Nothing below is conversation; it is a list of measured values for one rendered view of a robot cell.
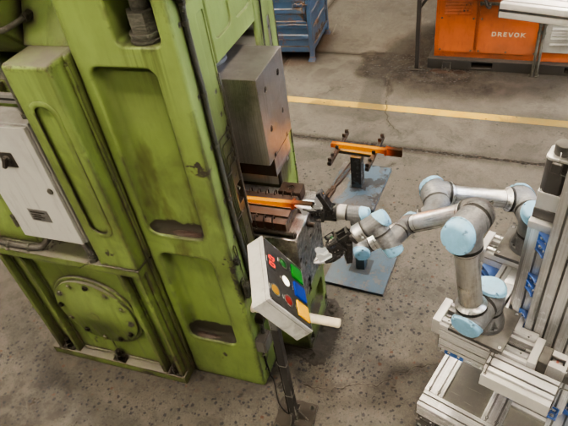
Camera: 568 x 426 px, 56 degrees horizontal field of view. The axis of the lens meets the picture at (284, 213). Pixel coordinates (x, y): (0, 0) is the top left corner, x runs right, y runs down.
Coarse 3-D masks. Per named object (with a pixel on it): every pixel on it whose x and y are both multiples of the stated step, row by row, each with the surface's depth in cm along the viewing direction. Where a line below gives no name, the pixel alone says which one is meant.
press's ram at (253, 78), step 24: (240, 48) 224; (264, 48) 222; (240, 72) 208; (264, 72) 208; (240, 96) 208; (264, 96) 211; (240, 120) 216; (264, 120) 214; (288, 120) 242; (240, 144) 224; (264, 144) 220
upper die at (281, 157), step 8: (288, 136) 245; (288, 144) 246; (280, 152) 237; (288, 152) 248; (280, 160) 238; (248, 168) 239; (256, 168) 238; (264, 168) 236; (272, 168) 235; (280, 168) 239
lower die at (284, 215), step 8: (248, 192) 276; (256, 192) 275; (256, 208) 266; (264, 208) 265; (272, 208) 265; (280, 208) 264; (288, 208) 262; (296, 208) 269; (256, 216) 263; (280, 216) 260; (288, 216) 259; (256, 224) 262; (280, 224) 257; (288, 224) 261
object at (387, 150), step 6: (330, 144) 300; (336, 144) 299; (342, 144) 298; (348, 144) 297; (354, 144) 297; (366, 150) 293; (378, 150) 290; (384, 150) 288; (390, 150) 288; (396, 150) 287; (396, 156) 288
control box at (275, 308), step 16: (256, 240) 220; (256, 256) 214; (272, 256) 217; (256, 272) 208; (272, 272) 209; (288, 272) 222; (256, 288) 202; (288, 288) 213; (256, 304) 197; (272, 304) 197; (288, 304) 204; (304, 304) 218; (272, 320) 203; (288, 320) 204; (304, 320) 209
